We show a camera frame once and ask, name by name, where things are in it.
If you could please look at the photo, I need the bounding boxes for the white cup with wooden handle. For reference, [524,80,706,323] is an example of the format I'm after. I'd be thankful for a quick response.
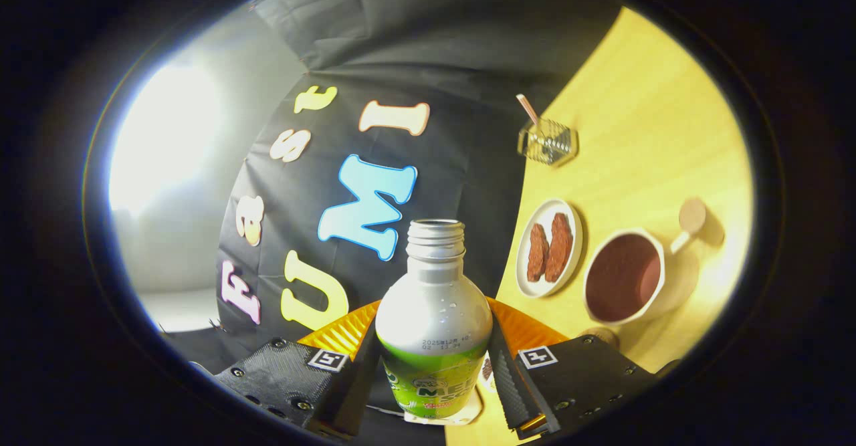
[583,197,708,326]

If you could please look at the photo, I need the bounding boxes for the white round plate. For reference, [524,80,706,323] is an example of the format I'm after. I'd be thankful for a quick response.
[515,198,584,298]

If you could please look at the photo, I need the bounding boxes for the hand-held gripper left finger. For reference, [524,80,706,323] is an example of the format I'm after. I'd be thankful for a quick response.
[214,299,382,441]

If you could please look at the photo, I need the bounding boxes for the wire mesh holder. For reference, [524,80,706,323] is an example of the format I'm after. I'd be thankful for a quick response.
[517,117,580,167]

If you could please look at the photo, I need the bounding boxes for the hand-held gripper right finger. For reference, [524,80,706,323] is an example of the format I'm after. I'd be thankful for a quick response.
[485,297,681,441]

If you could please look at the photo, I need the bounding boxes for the wooden table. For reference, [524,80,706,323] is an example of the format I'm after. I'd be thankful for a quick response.
[445,6,755,446]

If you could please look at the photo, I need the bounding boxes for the brown meat piece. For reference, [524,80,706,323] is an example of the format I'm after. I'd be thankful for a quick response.
[545,213,574,283]
[526,223,550,283]

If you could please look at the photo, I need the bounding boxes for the striped straw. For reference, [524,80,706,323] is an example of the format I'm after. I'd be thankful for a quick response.
[516,94,541,129]

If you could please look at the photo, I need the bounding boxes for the silver juice bottle green label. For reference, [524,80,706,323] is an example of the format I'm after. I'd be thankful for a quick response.
[374,219,494,421]

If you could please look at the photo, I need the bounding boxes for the black backdrop cloth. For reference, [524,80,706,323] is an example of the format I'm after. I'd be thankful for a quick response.
[160,0,626,446]

